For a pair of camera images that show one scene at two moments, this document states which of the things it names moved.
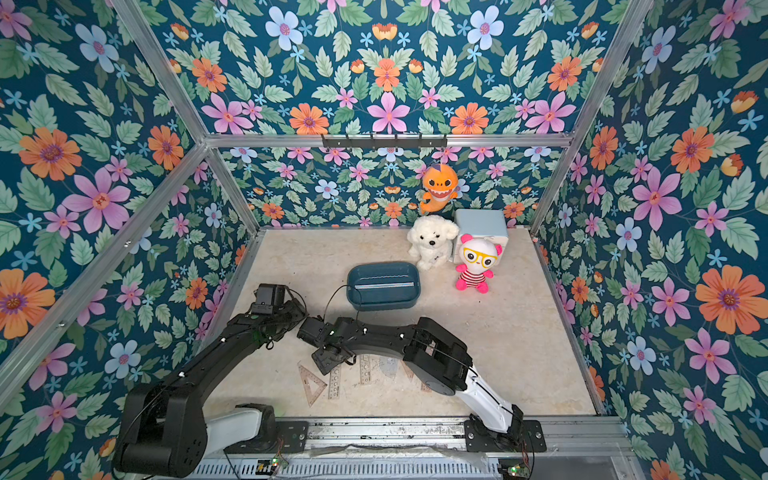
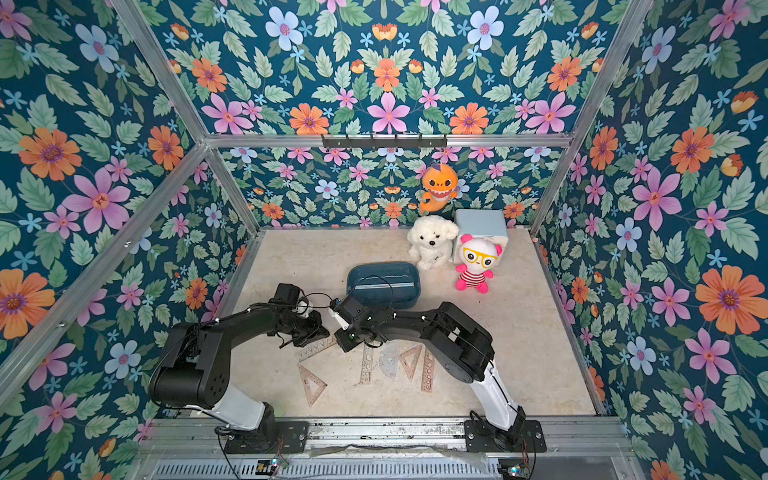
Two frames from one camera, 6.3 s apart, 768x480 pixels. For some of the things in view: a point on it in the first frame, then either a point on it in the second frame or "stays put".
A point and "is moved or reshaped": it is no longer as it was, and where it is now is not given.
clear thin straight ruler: [383, 285] stays put
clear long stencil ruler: [334, 380] is moved or reshaped
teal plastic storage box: [374, 286] stays put
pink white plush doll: [477, 258] stays put
